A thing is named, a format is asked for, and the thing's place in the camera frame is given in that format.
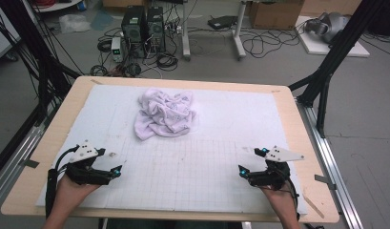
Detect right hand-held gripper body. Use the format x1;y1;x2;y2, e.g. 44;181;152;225
248;145;305;191

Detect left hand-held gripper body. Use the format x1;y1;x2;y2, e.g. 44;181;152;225
65;139;113;186

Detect lavender printed towel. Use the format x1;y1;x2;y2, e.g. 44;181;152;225
133;88;197;141

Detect person's right hand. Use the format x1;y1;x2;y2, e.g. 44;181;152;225
260;186;298;215

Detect person's left hand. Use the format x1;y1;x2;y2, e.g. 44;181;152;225
57;174;101;208

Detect white gridded foam mat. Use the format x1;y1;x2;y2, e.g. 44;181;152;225
35;84;308;216

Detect thin wooden stick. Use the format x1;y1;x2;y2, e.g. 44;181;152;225
301;194;326;219

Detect white power supply box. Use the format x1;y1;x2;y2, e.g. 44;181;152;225
111;36;124;64

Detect white floor board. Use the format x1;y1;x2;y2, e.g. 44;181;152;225
294;15;371;58

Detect white desk leg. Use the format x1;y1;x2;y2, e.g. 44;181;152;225
181;0;193;62
232;0;248;61

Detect wide black computer tower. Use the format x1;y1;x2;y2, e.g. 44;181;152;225
120;5;148;59

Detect clear plastic bag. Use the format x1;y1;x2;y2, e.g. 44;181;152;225
58;12;92;34

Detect narrow black computer tower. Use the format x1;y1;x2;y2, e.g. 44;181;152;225
146;6;167;53

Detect black flat device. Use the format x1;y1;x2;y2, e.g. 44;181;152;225
207;14;238;31

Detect brown cardboard box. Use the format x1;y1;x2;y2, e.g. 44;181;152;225
249;0;306;31

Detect grey helmet-shaped device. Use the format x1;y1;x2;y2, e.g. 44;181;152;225
304;11;351;44

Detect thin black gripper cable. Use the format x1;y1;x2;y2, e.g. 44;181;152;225
286;176;301;221

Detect black sleeved gripper cable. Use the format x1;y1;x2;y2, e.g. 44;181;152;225
45;144;80;219

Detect grey metal bracket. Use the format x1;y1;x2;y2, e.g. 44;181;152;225
314;174;338;192

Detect aluminium rail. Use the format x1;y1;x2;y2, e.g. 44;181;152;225
0;122;47;209
296;100;365;229

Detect black metal frame stand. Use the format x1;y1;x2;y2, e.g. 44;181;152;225
287;0;388;139
0;0;83;128

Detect loose black floor cables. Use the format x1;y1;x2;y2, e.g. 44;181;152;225
239;27;307;60

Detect coiled black cable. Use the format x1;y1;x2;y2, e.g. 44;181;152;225
155;52;179;73

